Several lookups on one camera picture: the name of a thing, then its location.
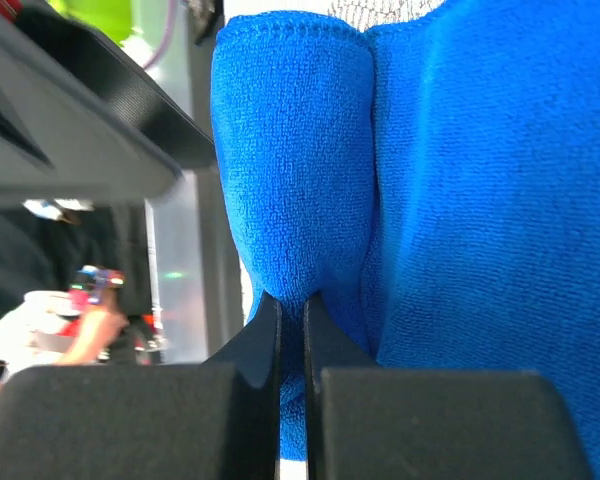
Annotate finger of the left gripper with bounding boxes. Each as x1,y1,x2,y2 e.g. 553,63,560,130
0,1,215,205

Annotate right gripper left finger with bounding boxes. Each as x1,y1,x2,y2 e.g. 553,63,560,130
0,295,281,479

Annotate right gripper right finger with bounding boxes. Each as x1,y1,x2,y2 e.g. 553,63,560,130
304,295,592,480

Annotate blue towel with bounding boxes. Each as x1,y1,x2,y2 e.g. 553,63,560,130
211,1,600,479

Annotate floral table mat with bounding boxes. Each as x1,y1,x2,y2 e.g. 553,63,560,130
224,0,444,31

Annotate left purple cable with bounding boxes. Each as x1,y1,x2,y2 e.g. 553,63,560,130
139,0,181,71

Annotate aluminium frame rail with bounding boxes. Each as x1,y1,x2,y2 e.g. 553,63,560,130
145,169,244,364

